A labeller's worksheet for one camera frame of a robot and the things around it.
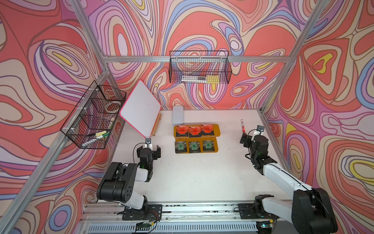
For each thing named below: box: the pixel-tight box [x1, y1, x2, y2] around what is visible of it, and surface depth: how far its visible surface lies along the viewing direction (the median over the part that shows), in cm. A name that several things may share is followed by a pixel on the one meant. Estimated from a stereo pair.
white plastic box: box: [172, 105, 185, 125], surface depth 118 cm
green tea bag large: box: [174, 140, 188, 154], surface depth 98 cm
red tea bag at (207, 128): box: [200, 124, 214, 134], surface depth 93 cm
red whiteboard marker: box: [240, 118, 246, 134], surface depth 110 cm
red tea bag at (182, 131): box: [175, 125, 189, 137], surface depth 91 cm
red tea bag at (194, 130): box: [187, 126, 202, 136], surface depth 92 cm
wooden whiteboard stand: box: [151, 112, 163, 137], surface depth 106 cm
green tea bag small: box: [191, 143, 198, 151], surface depth 98 cm
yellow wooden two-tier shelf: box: [173, 123, 222, 155], surface depth 95 cm
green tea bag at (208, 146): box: [202, 139, 215, 152], surface depth 100 cm
